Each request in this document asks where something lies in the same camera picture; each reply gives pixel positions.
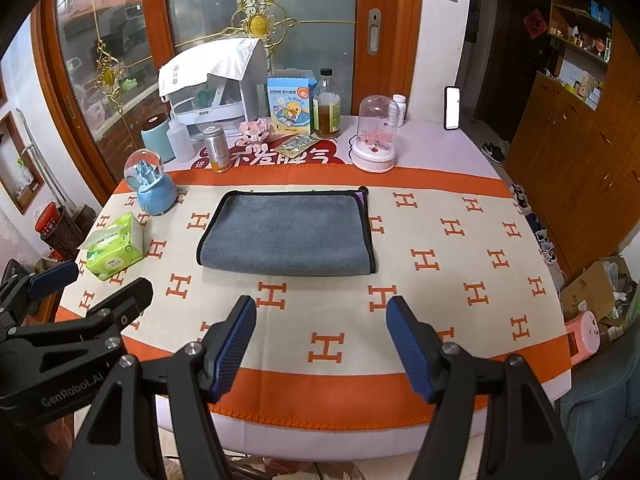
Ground grey towel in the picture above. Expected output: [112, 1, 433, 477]
[195, 187, 377, 277]

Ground metal can orange label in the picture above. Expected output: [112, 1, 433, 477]
[202, 124, 231, 174]

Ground white squeeze bottle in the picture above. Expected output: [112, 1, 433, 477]
[167, 118, 194, 163]

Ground pink dome music box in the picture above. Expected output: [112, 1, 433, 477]
[348, 94, 401, 174]

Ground dark sneakers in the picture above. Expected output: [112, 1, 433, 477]
[480, 140, 507, 164]

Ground row of shoes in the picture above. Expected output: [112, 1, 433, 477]
[509, 182, 559, 267]

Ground cardboard box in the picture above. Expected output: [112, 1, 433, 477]
[559, 256, 632, 328]

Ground grey blue chair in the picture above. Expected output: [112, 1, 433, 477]
[559, 352, 640, 480]

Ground metal door handle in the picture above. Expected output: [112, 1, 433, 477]
[367, 8, 382, 56]

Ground glass bottle amber liquid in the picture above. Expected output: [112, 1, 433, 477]
[312, 67, 343, 140]

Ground blue snow globe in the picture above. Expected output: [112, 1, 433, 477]
[123, 148, 177, 217]

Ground pink plastic stool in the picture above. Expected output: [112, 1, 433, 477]
[564, 309, 601, 367]

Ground red paper door ornament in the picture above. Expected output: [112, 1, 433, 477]
[522, 8, 548, 41]

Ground blue box duck print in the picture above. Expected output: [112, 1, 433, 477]
[266, 73, 320, 136]

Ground green tissue pack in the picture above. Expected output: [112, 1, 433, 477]
[76, 212, 147, 282]

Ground white cloth cover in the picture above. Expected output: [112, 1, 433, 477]
[158, 37, 264, 99]

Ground pink block pig toy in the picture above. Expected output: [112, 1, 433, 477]
[238, 117, 275, 147]

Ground white tablecloth red print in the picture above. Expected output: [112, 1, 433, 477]
[150, 113, 576, 461]

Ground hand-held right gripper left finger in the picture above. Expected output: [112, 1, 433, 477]
[60, 294, 258, 480]

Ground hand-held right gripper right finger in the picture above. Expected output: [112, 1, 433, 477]
[385, 294, 584, 480]

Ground white countertop appliance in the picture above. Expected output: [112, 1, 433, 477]
[158, 38, 270, 139]

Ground red bucket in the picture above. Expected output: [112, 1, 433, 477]
[34, 202, 67, 247]

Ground mint green cylinder humidifier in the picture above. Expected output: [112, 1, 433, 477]
[139, 113, 177, 164]

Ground black smartphone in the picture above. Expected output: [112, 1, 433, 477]
[444, 85, 462, 132]

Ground pill blister pack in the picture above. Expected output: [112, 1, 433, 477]
[274, 134, 321, 157]

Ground orange and cream printed blanket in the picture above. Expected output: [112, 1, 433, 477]
[54, 164, 575, 434]

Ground wooden cabinet with shelves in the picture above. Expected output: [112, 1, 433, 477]
[502, 0, 640, 288]

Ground wooden glass sliding door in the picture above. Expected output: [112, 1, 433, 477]
[39, 0, 427, 202]

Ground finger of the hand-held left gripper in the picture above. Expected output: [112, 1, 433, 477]
[10, 277, 154, 348]
[0, 259, 81, 332]

